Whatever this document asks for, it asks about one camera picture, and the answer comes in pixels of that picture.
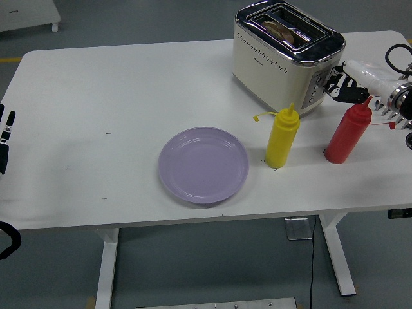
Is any grey metal base plate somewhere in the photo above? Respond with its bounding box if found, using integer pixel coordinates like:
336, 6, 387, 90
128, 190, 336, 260
135, 296, 299, 309

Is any black floor cable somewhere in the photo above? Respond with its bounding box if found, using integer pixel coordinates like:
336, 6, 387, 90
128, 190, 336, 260
308, 215, 318, 309

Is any white cabinet on wheels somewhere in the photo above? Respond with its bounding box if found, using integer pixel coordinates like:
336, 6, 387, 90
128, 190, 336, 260
0, 0, 61, 33

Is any white table leg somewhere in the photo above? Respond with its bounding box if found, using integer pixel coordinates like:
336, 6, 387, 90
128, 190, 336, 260
318, 214, 357, 296
94, 227, 120, 309

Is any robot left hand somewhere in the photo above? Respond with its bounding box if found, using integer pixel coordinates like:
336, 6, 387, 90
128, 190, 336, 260
0, 103, 17, 176

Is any black table control panel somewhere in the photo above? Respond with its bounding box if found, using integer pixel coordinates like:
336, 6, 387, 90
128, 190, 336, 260
388, 208, 412, 220

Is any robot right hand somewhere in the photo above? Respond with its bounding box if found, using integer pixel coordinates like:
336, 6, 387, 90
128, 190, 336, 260
323, 59, 405, 104

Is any purple round plate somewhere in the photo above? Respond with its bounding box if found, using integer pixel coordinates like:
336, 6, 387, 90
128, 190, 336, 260
158, 126, 250, 205

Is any yellow squeeze bottle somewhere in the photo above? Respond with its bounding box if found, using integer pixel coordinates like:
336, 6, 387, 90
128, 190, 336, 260
253, 102, 301, 169

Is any speckled bread slice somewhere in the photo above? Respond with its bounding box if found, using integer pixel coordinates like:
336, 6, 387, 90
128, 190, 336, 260
261, 19, 295, 44

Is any beige toast rack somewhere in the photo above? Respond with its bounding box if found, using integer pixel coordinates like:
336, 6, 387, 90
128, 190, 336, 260
374, 98, 412, 130

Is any small metal floor plate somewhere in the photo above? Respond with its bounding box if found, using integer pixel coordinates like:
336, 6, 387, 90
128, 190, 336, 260
284, 218, 314, 241

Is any red squeeze bottle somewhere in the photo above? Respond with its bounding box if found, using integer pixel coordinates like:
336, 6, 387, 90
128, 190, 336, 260
324, 95, 396, 165

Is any cream and chrome toaster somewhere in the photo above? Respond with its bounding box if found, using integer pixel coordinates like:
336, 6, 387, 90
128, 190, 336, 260
232, 2, 348, 117

